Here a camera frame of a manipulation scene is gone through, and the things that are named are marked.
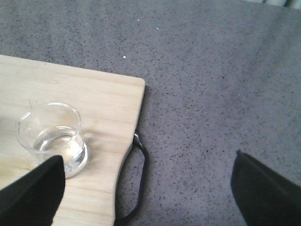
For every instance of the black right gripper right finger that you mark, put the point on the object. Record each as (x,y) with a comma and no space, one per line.
(264,197)

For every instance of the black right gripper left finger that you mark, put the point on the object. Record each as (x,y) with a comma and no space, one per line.
(33,200)

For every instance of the glass measuring beaker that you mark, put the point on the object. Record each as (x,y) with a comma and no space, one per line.
(54,128)

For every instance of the wooden cutting board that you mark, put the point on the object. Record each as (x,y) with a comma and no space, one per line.
(109,105)

